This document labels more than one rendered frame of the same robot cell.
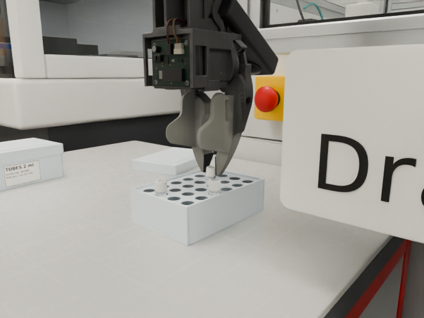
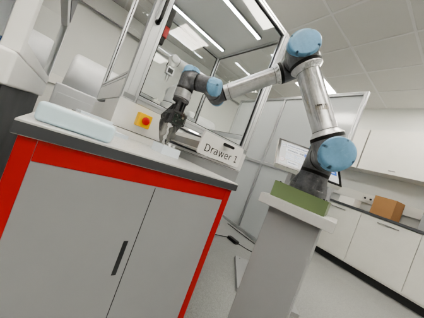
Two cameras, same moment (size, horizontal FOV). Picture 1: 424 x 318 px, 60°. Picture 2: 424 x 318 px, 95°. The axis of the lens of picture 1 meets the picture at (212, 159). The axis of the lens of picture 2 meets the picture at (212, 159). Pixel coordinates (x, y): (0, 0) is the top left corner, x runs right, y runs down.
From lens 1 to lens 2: 0.84 m
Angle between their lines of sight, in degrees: 80
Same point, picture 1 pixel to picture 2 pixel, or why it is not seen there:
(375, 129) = (212, 144)
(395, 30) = not seen: hidden behind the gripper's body
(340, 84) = (210, 137)
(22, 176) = not seen: hidden behind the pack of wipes
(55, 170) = not seen: hidden behind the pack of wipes
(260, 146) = (127, 132)
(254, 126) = (127, 125)
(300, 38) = (151, 105)
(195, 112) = (164, 127)
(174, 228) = (175, 155)
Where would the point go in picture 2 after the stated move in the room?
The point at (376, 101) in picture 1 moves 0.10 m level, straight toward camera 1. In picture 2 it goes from (212, 141) to (229, 146)
